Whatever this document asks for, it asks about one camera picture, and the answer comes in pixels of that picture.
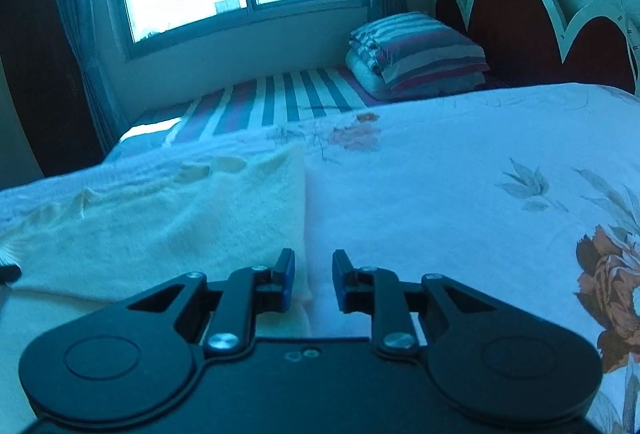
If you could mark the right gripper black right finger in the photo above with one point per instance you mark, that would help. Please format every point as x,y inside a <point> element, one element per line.
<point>491,361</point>

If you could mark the striped bed sheet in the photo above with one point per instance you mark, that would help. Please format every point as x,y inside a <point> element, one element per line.
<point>258,103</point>

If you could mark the cream knitted sweater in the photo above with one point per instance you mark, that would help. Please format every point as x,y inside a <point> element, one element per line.
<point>211,215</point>

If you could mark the left blue curtain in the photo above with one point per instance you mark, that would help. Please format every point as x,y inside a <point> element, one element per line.
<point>79,23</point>

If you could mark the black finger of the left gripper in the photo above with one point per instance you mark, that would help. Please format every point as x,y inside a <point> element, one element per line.
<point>10,273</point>

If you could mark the white floral bed cover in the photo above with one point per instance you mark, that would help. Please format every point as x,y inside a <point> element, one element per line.
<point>530,195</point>

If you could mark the scalloped dark red headboard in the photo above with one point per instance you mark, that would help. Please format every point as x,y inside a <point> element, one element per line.
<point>531,42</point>

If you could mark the striped folded quilt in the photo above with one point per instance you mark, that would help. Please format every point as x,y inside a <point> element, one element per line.
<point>412,50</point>

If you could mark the white pillow under quilt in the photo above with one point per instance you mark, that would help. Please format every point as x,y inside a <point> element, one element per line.
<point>374,85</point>

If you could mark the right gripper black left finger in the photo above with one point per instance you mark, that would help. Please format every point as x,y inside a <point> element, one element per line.
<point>127,361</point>

